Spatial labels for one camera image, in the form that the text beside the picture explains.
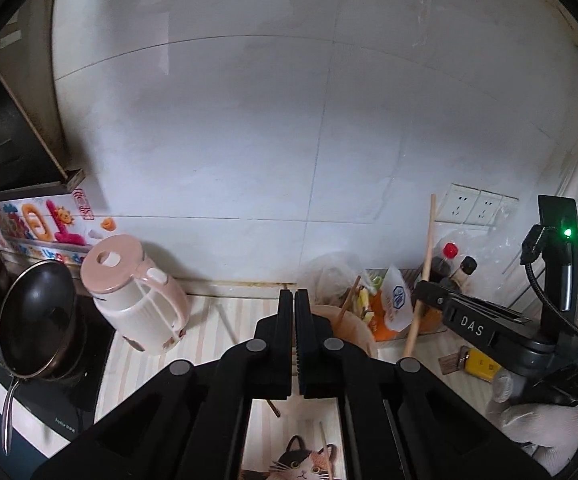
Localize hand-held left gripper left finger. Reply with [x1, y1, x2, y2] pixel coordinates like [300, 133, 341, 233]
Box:
[31, 287, 298, 480]

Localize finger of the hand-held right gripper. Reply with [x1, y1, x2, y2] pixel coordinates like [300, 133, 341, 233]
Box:
[413, 280, 457, 311]

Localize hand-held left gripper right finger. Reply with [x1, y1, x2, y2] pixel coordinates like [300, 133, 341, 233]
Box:
[295, 287, 552, 480]

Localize cream utensil holder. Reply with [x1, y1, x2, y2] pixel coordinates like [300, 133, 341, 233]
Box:
[311, 304, 379, 358]

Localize dark wooden chopstick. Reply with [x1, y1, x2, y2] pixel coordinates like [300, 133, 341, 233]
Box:
[335, 275, 362, 328]
[267, 347, 301, 419]

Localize person's right hand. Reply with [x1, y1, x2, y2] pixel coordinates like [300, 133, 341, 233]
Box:
[486, 400, 578, 471]

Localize red cap sauce bottle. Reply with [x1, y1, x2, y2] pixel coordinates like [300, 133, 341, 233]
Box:
[429, 242, 460, 291]

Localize white packet blue emblem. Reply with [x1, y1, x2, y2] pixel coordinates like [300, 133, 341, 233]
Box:
[383, 264, 415, 333]

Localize black cap sauce bottle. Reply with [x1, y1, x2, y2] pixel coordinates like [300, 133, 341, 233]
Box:
[449, 256, 478, 293]

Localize yellow hand tool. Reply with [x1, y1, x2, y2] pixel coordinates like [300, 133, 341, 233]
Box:
[462, 347, 502, 381]

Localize green yellow packet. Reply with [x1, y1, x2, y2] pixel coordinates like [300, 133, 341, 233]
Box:
[356, 269, 387, 321]

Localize striped cat table mat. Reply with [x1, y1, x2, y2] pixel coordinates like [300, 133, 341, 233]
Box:
[94, 290, 500, 480]

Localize clear plastic bag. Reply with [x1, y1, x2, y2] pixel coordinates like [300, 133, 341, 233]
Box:
[464, 220, 545, 311]
[296, 252, 367, 306]

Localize pink electric kettle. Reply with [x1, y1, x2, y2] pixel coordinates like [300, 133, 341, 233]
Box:
[80, 234, 191, 356]

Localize black induction cooktop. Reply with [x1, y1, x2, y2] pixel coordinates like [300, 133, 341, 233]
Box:
[0, 295, 117, 461]

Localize black wok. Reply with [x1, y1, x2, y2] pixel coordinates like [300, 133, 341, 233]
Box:
[0, 259, 90, 456]

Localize black range hood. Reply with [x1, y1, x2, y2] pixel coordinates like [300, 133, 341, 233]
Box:
[0, 52, 86, 201]

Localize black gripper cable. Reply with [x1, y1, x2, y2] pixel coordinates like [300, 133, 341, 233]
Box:
[522, 225, 578, 351]

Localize white wall socket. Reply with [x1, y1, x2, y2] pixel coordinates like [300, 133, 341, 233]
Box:
[464, 191, 504, 227]
[494, 195, 519, 226]
[442, 183, 482, 226]

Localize colourful wall sticker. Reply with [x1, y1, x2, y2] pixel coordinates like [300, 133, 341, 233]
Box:
[0, 187, 117, 266]

